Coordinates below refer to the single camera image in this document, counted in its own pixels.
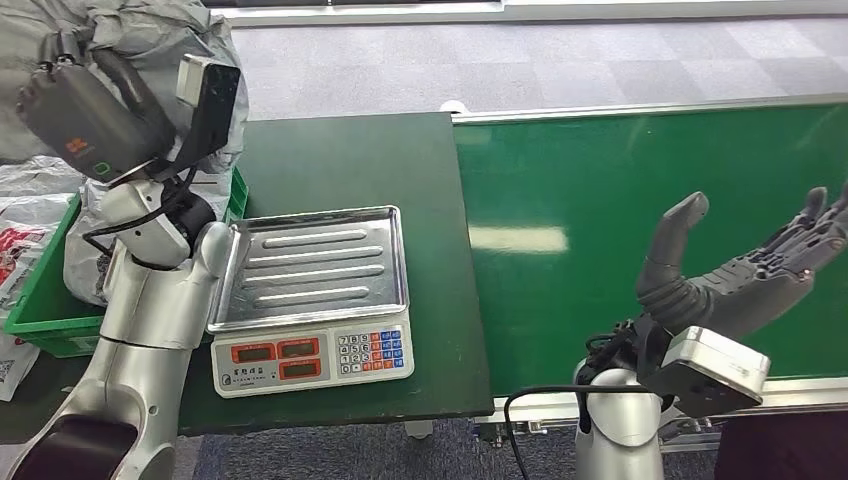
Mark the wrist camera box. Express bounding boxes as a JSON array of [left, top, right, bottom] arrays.
[[174, 54, 242, 172], [643, 325, 772, 419]]

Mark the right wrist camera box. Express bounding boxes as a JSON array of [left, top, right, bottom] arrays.
[[643, 325, 772, 419]]

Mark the grey plastic mailer package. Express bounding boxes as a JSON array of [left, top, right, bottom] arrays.
[[0, 0, 251, 176]]

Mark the dark green table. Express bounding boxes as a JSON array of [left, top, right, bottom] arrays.
[[0, 112, 496, 445]]

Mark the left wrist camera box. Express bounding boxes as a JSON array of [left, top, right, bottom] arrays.
[[174, 54, 242, 172]]

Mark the white mailer bag red print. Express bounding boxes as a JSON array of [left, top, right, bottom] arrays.
[[0, 193, 75, 314]]

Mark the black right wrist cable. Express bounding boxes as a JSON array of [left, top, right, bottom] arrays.
[[503, 382, 656, 480]]

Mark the flat grey-white mailer bag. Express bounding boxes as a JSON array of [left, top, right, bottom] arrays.
[[0, 154, 87, 198]]

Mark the white bag with QR code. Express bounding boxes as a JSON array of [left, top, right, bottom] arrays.
[[0, 331, 41, 404]]

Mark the metal conveyor bracket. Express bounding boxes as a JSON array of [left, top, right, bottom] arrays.
[[475, 417, 579, 453]]

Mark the green conveyor belt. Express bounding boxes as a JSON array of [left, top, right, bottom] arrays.
[[451, 93, 848, 425]]

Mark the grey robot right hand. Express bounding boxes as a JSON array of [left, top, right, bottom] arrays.
[[635, 182, 848, 340]]

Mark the electronic scale with steel tray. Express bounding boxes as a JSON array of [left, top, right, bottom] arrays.
[[206, 205, 417, 400]]

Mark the green plastic crate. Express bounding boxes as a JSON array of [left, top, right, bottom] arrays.
[[3, 165, 250, 360]]

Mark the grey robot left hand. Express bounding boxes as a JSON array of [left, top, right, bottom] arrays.
[[16, 31, 178, 184]]

